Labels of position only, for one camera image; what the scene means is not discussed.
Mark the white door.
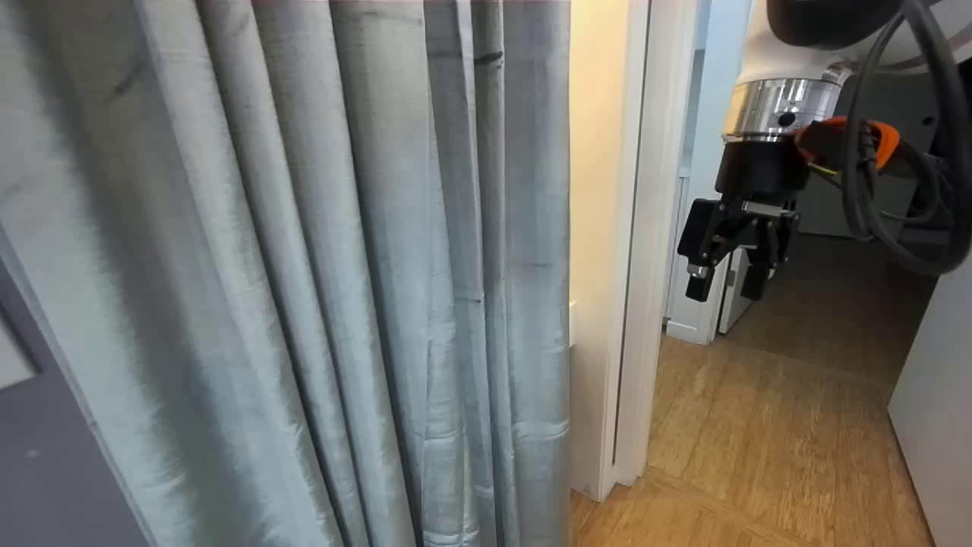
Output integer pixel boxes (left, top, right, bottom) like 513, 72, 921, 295
714, 240, 758, 339

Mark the plain white cabinet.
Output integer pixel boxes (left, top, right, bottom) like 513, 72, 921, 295
888, 256, 972, 547

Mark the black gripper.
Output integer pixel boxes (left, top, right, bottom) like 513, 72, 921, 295
673, 132, 814, 305

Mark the white door frame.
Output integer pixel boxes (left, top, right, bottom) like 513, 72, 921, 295
567, 0, 704, 503

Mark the small orange cable clip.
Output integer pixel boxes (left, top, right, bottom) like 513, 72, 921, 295
794, 111, 902, 172

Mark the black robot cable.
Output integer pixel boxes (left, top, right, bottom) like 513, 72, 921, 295
836, 0, 972, 278

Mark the grey silky curtain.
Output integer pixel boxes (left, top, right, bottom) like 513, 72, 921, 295
0, 0, 575, 547

